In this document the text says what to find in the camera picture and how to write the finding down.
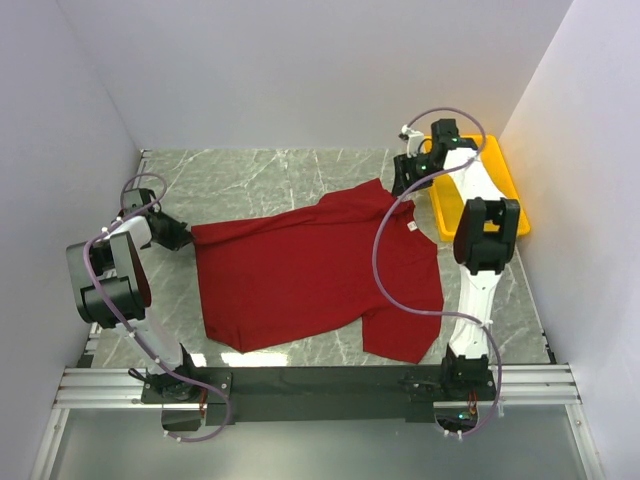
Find yellow plastic tray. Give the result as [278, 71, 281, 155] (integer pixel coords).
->
[430, 133, 533, 244]

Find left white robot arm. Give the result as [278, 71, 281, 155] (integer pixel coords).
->
[66, 188, 200, 402]

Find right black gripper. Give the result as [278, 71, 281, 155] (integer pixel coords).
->
[390, 151, 442, 198]

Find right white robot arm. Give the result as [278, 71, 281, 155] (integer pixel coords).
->
[392, 119, 521, 399]

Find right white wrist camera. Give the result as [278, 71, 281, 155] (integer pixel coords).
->
[399, 124, 431, 158]

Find black base beam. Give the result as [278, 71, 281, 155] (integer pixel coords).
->
[128, 365, 498, 431]

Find red t shirt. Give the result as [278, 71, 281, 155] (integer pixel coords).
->
[192, 179, 444, 363]

